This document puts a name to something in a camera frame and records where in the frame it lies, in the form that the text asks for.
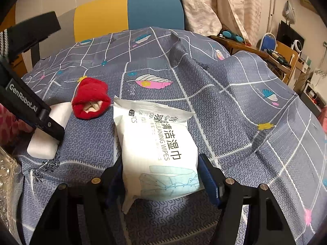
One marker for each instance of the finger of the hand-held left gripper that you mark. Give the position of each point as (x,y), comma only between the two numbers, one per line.
(52,127)

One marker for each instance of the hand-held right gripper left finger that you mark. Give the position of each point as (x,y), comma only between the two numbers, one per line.
(113,183)

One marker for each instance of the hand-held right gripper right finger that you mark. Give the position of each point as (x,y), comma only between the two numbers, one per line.
(209,178)

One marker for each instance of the white sponge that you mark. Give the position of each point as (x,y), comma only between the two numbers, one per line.
(60,112)

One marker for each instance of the white wet wipes packet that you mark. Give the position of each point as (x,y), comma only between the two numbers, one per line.
(153,137)

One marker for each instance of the wooden cabinet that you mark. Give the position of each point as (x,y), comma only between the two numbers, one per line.
(19,63)

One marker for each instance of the red patterned cloth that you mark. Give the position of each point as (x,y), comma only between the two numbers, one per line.
(10,127)

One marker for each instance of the grey printed bedsheet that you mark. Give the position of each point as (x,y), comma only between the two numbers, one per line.
(230,132)

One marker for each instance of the red sock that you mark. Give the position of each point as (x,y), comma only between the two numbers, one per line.
(92,91)

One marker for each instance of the black chair armrest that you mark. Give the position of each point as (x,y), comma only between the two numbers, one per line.
(33,30)

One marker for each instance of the red fuzzy cloth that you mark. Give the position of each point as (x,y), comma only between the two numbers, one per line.
(324,123)

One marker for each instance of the dark storage box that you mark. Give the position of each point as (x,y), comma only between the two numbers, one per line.
(310,99)

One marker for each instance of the wooden side table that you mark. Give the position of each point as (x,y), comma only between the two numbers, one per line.
(237,47)

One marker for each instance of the teal dumbbell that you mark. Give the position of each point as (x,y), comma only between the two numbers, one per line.
(226,33)
(238,38)

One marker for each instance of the blue folding chair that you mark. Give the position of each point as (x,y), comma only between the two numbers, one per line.
(268,42)

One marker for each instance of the yellow and blue headboard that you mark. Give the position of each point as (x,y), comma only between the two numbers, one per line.
(153,10)

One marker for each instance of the white round fan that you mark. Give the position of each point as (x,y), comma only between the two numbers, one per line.
(297,46)

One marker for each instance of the black monitor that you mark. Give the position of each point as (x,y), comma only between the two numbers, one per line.
(288,33)

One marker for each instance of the pale striped curtain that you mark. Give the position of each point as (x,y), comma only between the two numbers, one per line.
(245,5)

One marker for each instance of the white hanging bag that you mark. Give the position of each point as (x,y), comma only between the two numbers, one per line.
(288,12)

